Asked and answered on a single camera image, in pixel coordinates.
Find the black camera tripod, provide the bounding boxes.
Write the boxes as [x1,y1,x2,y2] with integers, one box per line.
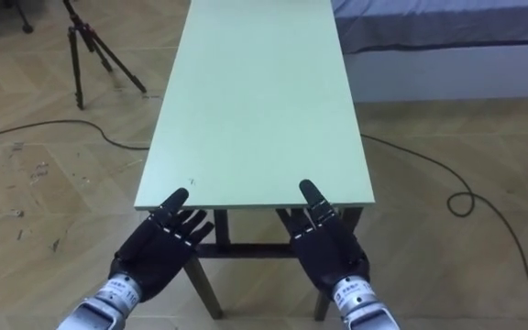
[60,0,149,111]

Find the black floor cable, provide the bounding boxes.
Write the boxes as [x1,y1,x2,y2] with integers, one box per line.
[0,119,528,330]

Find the pale green top table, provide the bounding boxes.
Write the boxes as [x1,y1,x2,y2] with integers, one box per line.
[134,0,376,321]

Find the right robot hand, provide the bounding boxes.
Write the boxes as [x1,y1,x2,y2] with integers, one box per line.
[276,179,371,302]

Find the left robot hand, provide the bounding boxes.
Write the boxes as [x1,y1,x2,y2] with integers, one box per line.
[108,187,215,303]

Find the grey bed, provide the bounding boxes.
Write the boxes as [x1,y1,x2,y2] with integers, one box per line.
[330,0,528,104]

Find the black tripod leg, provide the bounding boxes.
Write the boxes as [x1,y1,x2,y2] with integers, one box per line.
[2,0,35,35]

